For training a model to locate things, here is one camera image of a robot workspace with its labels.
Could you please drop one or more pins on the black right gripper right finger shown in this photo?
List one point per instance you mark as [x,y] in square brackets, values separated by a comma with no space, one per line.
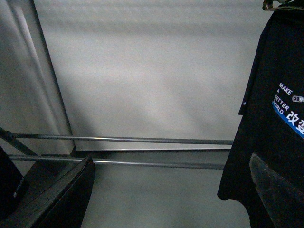
[283,201]

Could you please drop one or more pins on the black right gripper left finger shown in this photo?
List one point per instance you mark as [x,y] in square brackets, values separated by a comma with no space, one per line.
[54,199]

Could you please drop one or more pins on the black printed t-shirt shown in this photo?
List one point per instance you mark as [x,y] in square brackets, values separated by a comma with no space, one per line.
[272,111]

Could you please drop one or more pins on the silver metal clothes hanger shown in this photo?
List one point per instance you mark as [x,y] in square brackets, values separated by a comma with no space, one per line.
[280,5]

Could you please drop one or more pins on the grey metal drying rack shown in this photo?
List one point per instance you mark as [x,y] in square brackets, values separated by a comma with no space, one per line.
[29,155]

